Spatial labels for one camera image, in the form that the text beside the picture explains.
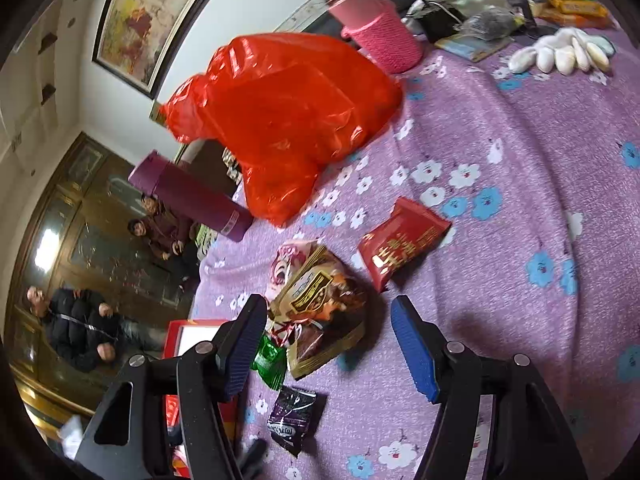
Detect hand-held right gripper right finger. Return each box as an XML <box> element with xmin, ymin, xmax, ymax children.
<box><xmin>390</xmin><ymin>295</ymin><xmax>588</xmax><ymax>480</ymax></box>

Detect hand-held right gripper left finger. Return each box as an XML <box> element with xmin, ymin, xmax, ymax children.
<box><xmin>75</xmin><ymin>294</ymin><xmax>269</xmax><ymax>480</ymax></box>

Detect green candy packet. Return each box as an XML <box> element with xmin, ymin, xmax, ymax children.
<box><xmin>250</xmin><ymin>334</ymin><xmax>288</xmax><ymax>391</ymax></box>

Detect red cardboard box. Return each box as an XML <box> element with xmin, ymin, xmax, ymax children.
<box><xmin>162</xmin><ymin>319</ymin><xmax>241</xmax><ymax>480</ymax></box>

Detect gold brown snack packet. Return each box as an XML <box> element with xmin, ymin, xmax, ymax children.
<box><xmin>267</xmin><ymin>245</ymin><xmax>381</xmax><ymax>381</ymax></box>

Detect pink snack packet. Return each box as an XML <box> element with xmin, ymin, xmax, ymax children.
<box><xmin>269</xmin><ymin>240</ymin><xmax>321</xmax><ymax>311</ymax></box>

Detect red snack packet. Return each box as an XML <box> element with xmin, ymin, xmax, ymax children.
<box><xmin>357</xmin><ymin>197</ymin><xmax>452</xmax><ymax>293</ymax></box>

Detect dark purple snack packet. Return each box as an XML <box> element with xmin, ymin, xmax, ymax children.
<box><xmin>267</xmin><ymin>386</ymin><xmax>327</xmax><ymax>457</ymax></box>

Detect purple thermos bottle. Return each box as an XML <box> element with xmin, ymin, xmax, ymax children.
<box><xmin>128</xmin><ymin>150</ymin><xmax>253</xmax><ymax>243</ymax></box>

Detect purple floral tablecloth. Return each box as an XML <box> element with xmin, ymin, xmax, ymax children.
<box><xmin>197</xmin><ymin>25</ymin><xmax>640</xmax><ymax>480</ymax></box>

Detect red plastic bag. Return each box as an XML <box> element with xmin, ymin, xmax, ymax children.
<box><xmin>162</xmin><ymin>32</ymin><xmax>405</xmax><ymax>228</ymax></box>

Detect blue booklet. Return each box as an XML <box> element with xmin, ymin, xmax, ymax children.
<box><xmin>435</xmin><ymin>35</ymin><xmax>513</xmax><ymax>63</ymax></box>

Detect pink bottle with knit sleeve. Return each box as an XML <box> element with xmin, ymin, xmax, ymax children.
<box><xmin>315</xmin><ymin>0</ymin><xmax>425</xmax><ymax>75</ymax></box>

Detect black box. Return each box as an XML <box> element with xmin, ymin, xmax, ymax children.
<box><xmin>417</xmin><ymin>2</ymin><xmax>468</xmax><ymax>43</ymax></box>

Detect grey mesh pouch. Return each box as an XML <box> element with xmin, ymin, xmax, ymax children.
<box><xmin>460</xmin><ymin>10</ymin><xmax>518</xmax><ymax>41</ymax></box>

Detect framed painting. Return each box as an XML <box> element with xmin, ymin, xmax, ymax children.
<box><xmin>92</xmin><ymin>0</ymin><xmax>226</xmax><ymax>100</ymax></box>

